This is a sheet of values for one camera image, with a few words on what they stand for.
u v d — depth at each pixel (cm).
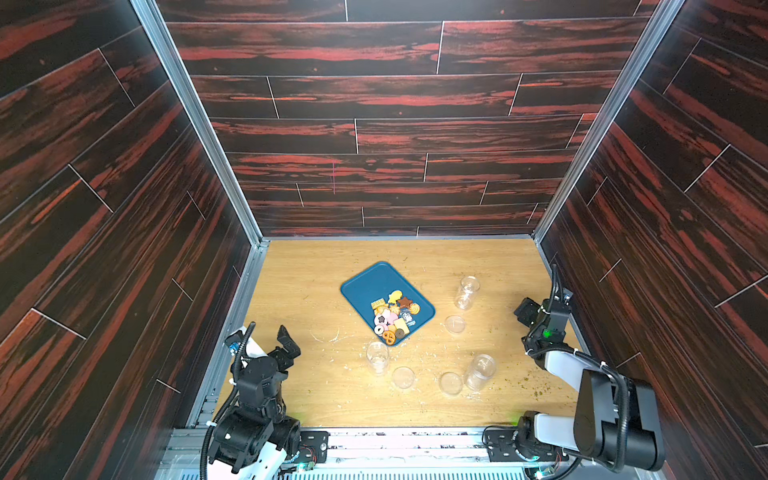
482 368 85
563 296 75
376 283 108
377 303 99
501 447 73
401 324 96
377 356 91
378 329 93
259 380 50
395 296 102
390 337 91
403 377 86
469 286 94
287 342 65
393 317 96
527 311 82
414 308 99
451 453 74
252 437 49
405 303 99
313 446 74
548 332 69
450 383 84
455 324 96
